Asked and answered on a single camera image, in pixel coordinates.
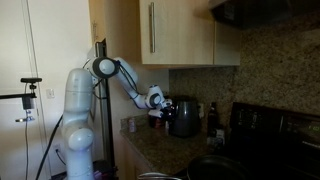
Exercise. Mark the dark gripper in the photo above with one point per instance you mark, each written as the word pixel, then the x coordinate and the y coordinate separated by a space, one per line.
pixel 168 113

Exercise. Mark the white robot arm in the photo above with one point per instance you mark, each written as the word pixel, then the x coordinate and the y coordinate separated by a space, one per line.
pixel 79 109

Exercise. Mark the pink soda can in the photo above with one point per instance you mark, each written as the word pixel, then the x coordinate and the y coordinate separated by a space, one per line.
pixel 132 126

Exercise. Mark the dark glass bottle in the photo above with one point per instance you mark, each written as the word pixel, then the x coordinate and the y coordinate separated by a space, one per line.
pixel 213 120

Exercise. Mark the small white container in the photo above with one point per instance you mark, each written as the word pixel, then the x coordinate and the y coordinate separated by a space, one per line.
pixel 216 137

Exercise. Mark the wooden lower cabinet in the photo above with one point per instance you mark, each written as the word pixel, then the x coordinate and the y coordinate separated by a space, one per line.
pixel 129 161

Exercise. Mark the wooden cabinet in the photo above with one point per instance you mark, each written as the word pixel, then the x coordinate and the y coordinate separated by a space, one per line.
pixel 129 161
pixel 164 33

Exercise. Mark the black frying pan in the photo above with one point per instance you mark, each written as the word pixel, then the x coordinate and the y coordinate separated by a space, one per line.
pixel 214 167

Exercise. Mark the wooden upper cabinet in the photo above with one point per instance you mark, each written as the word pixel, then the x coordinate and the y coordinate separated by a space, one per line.
pixel 164 33

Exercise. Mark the black stove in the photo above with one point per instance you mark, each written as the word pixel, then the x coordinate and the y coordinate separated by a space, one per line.
pixel 274 144

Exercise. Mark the black range hood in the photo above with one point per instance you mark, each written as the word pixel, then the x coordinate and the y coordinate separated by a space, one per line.
pixel 246 14

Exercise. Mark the camera on stand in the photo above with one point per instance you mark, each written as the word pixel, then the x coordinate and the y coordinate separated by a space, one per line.
pixel 27 98

